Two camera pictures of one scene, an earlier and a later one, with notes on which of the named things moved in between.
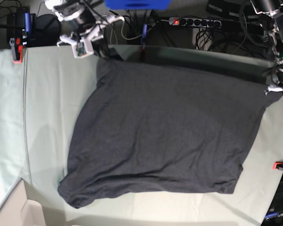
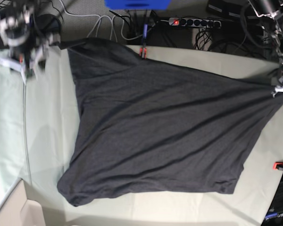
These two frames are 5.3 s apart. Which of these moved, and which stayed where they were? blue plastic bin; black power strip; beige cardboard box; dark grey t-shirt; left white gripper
Moved: left white gripper; dark grey t-shirt
Stayed: black power strip; beige cardboard box; blue plastic bin
